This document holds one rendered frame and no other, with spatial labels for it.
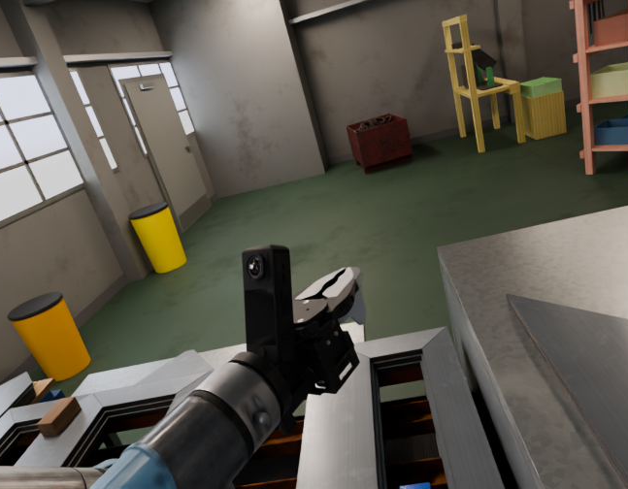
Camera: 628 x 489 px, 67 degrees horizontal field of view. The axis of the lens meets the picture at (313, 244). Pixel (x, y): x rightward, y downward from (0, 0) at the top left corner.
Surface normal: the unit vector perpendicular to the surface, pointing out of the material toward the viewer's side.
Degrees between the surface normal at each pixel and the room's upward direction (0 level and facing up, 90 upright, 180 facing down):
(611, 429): 0
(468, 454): 0
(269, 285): 62
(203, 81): 90
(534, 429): 0
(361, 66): 90
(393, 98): 90
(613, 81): 90
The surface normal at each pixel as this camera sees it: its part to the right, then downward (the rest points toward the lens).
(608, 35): -0.73, 0.42
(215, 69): -0.14, 0.39
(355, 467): -0.26, -0.90
